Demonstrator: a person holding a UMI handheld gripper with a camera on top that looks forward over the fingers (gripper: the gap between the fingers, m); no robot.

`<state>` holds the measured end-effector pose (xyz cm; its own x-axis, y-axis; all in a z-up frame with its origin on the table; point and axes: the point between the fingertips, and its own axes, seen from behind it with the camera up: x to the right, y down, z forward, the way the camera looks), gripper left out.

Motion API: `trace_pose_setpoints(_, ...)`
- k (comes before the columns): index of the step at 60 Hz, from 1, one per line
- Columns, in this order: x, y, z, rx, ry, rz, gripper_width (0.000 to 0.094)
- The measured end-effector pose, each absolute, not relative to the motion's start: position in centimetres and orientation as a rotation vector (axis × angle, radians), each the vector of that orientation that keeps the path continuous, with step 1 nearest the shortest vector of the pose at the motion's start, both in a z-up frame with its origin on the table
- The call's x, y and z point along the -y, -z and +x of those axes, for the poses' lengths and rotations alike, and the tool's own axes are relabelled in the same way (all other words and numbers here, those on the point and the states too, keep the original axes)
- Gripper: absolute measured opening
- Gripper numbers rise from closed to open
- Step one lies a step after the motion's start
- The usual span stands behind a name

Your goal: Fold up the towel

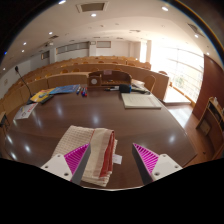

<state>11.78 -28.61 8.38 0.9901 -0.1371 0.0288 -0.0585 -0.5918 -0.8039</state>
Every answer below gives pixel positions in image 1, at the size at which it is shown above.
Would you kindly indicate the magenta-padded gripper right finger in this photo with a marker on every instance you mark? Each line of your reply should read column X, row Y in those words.
column 156, row 165

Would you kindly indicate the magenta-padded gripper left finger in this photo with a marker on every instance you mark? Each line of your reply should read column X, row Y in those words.
column 63, row 165

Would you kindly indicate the beige waffle towel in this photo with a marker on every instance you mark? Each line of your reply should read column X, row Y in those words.
column 100, row 150

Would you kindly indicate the white sheet with red print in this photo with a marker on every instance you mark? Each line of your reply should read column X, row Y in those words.
column 26, row 111

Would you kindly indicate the white notepad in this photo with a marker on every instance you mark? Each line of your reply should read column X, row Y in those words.
column 140, row 100

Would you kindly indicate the black remote control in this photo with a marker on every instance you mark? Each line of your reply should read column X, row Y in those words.
column 46, row 99

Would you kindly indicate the wooden shelf unit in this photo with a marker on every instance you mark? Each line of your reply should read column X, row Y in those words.
column 211, row 121

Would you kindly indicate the blue book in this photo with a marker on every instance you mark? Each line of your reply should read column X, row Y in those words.
column 65, row 89

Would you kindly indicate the blue marker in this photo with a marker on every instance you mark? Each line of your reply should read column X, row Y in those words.
column 78, row 90

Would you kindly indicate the wooden chair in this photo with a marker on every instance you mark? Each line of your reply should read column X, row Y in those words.
column 149, row 83

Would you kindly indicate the black handheld microphone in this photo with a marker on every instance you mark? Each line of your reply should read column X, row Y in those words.
column 125, row 88

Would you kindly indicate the rows of wooden auditorium seats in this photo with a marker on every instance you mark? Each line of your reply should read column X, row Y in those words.
column 66, row 80

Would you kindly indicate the black gooseneck microphone stand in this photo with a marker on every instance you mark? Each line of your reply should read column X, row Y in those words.
column 24, row 81

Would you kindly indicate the wooden desk organizer with clock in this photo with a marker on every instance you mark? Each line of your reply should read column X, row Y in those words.
column 110, row 79

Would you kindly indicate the round ceiling lights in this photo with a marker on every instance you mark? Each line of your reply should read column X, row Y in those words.
column 93, row 14

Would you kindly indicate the ceiling air vent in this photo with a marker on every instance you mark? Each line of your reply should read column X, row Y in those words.
column 92, row 7

